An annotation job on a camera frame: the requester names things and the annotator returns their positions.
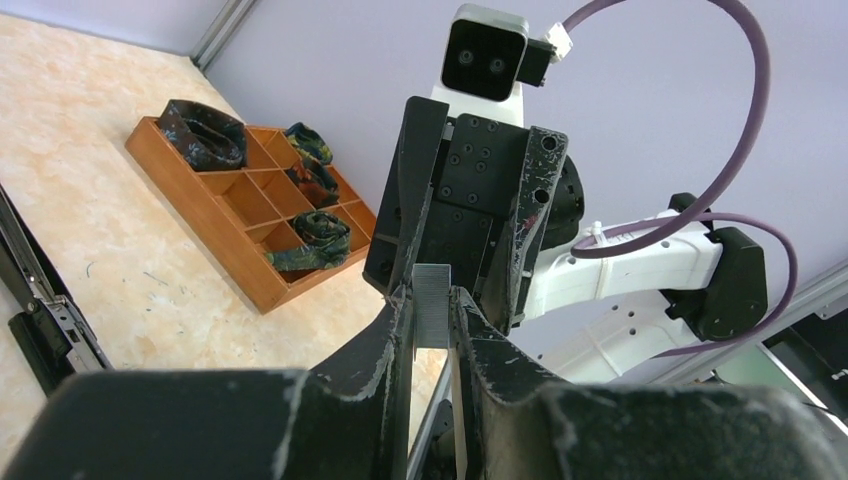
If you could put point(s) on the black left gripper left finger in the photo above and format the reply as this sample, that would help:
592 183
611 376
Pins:
345 418

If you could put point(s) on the dark rolled fabric centre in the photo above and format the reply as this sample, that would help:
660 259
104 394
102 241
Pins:
314 182

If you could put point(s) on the dark rolled fabric lower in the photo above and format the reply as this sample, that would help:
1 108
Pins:
326 246

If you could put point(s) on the dark rolled fabric top-left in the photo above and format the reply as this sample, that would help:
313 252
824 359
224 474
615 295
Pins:
208 139

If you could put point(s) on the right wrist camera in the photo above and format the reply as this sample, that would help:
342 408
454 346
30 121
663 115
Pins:
489 58

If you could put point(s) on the orange wooden compartment tray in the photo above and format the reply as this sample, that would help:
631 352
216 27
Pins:
239 215

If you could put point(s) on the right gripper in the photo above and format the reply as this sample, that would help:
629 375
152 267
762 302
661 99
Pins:
473 193

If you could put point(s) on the dark rolled fabric top-right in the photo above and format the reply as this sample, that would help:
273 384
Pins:
309 143

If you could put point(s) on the small metal staple strip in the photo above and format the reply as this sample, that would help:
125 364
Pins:
430 301

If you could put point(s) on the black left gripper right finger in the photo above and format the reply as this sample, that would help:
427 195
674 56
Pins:
514 419

